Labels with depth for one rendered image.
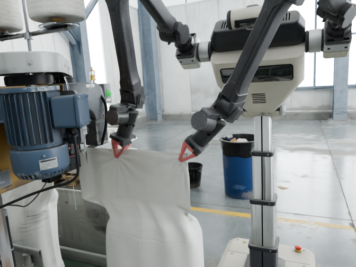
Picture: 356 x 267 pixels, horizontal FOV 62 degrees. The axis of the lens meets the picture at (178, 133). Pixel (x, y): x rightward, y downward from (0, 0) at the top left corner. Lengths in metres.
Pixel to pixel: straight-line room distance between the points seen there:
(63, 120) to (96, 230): 1.09
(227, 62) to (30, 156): 0.83
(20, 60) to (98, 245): 1.28
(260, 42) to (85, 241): 1.51
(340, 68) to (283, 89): 7.18
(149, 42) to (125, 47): 8.87
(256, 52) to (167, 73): 9.03
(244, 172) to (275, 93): 1.95
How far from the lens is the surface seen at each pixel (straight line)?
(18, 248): 1.34
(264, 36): 0.83
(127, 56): 1.01
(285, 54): 1.27
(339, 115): 8.59
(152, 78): 9.80
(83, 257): 1.84
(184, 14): 9.75
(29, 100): 0.84
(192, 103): 9.55
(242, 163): 3.19
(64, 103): 0.83
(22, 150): 0.88
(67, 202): 1.88
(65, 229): 1.98
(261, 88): 1.35
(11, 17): 1.18
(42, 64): 0.83
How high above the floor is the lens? 1.33
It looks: 10 degrees down
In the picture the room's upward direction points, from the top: 4 degrees counter-clockwise
